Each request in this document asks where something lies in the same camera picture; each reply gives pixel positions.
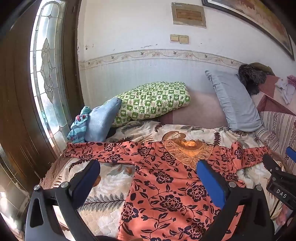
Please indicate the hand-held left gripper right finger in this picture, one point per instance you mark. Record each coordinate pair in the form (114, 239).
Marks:
(211, 183)

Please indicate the stained glass window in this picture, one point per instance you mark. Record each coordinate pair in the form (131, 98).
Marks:
(46, 64)

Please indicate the wall plaque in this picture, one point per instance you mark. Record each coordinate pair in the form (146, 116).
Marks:
(188, 15)

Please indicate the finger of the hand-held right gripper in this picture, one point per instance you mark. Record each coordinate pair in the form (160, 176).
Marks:
(271, 162)
(291, 153)

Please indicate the beige light switch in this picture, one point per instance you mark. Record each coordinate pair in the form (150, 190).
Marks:
(174, 38)
(184, 39)

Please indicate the pink mattress sheet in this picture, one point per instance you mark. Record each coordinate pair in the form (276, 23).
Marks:
(203, 109)

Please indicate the grey-blue pillow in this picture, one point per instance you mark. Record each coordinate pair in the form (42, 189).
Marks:
(233, 102)

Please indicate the teal striped knit garment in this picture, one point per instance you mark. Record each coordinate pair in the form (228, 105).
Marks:
(77, 132)

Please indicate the light blue cloth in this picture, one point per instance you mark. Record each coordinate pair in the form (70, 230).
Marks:
(99, 122)

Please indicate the olive cloth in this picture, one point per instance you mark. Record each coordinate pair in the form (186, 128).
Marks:
(266, 68)

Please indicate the orange floral blouse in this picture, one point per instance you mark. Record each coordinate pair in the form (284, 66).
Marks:
(166, 185)

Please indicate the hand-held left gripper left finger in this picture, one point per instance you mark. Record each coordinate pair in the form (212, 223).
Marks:
(89, 176)

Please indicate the wooden door with glass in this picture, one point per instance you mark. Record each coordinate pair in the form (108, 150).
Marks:
(16, 104)

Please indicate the person's right hand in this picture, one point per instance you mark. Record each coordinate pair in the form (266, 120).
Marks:
(286, 215)

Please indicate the striped floral sheet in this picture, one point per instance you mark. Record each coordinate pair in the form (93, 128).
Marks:
(279, 125)

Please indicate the framed picture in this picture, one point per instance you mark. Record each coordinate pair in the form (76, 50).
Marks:
(254, 16)

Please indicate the cream leaf-print blanket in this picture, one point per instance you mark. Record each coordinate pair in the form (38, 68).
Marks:
(104, 199)

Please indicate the green checkered pillow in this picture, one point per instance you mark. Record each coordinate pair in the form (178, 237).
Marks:
(152, 99)

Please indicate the white lilac cloth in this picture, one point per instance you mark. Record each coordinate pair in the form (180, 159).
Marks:
(288, 89)

